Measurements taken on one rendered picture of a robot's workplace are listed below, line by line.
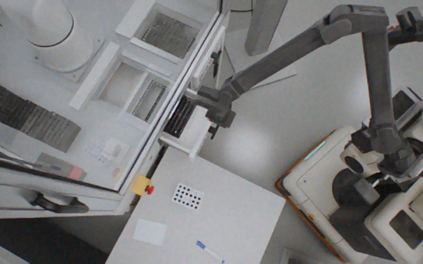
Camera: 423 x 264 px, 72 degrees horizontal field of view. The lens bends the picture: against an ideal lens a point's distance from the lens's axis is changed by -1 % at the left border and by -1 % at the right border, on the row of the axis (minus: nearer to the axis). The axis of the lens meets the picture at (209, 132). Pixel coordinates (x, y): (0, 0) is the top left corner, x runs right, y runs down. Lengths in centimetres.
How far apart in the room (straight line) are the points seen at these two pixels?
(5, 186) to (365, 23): 80
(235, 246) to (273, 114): 121
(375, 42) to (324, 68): 171
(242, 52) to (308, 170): 105
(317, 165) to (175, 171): 97
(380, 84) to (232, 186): 74
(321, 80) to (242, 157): 89
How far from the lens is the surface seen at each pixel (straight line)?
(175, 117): 126
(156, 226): 133
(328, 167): 200
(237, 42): 244
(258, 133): 221
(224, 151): 214
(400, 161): 107
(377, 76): 91
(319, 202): 195
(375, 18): 83
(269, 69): 89
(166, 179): 135
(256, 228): 136
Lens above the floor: 209
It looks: 75 degrees down
